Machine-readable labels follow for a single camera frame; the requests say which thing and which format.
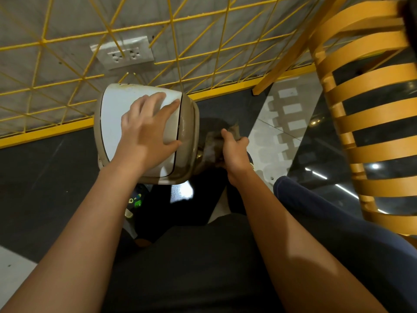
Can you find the person's right hand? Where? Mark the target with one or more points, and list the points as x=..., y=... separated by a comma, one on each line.
x=235, y=159

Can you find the person's left hand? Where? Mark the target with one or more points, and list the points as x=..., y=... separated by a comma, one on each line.
x=143, y=140

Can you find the person's left little finger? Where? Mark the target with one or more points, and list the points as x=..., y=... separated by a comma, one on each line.
x=125, y=119

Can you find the person's left thumb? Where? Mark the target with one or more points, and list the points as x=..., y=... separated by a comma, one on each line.
x=172, y=146

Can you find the person's left middle finger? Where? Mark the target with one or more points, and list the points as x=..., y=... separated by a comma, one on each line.
x=153, y=102

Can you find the person's right thumb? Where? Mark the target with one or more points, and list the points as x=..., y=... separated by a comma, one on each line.
x=227, y=138

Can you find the beige bin with white lid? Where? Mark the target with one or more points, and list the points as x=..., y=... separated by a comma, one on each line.
x=110, y=123

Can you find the dark grey cloth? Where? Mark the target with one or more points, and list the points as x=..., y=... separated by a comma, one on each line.
x=211, y=143

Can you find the person's left forearm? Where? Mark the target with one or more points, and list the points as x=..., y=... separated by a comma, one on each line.
x=71, y=244

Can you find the person's right forearm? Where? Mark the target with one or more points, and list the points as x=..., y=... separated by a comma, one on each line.
x=293, y=250

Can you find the shoe with green print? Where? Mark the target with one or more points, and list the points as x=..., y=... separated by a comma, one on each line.
x=136, y=200

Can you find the yellow wooden beam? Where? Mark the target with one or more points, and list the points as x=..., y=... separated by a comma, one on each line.
x=293, y=52

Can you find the black shirt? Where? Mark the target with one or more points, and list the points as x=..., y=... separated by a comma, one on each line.
x=195, y=267

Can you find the yellow wooden slat chair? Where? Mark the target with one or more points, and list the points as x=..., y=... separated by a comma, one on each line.
x=368, y=114

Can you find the navy trousers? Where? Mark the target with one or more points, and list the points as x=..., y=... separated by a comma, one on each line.
x=351, y=244

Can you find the white wall socket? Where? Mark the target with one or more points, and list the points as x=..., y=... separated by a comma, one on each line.
x=125, y=52

